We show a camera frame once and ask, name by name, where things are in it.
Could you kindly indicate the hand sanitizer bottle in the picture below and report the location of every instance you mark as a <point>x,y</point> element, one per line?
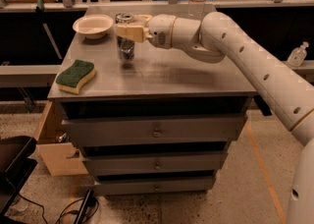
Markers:
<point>298,54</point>

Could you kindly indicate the silver redbull can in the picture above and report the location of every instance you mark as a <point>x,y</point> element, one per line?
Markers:
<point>125,46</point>

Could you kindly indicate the top grey drawer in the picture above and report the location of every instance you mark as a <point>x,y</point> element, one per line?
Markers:
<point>126,131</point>

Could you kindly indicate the white bowl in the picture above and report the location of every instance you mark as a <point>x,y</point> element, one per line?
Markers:
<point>93,26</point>

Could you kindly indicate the grey drawer cabinet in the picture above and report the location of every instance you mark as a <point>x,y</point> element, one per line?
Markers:
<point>158,83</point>

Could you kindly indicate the black tray at left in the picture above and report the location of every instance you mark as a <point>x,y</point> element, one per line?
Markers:
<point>15,167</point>

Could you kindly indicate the green handled tool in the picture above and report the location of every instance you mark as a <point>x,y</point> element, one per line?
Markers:
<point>40,11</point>

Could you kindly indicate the green and yellow sponge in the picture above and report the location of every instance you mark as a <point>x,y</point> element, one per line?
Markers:
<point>76,76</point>

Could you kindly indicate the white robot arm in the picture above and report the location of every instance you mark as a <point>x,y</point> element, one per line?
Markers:
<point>287,94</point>

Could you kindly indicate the grey drawer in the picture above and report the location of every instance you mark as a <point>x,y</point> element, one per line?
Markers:
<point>138,187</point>
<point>153,163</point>
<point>126,131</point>

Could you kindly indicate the light wooden box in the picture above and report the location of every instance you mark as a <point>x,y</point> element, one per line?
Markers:
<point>59,155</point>

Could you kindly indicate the bottom grey drawer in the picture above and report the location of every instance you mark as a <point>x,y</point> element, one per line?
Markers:
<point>138,187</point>

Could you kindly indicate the middle grey drawer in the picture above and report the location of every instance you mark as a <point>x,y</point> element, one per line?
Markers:
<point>153,163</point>

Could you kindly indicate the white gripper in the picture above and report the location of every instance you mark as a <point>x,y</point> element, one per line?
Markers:
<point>162,30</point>

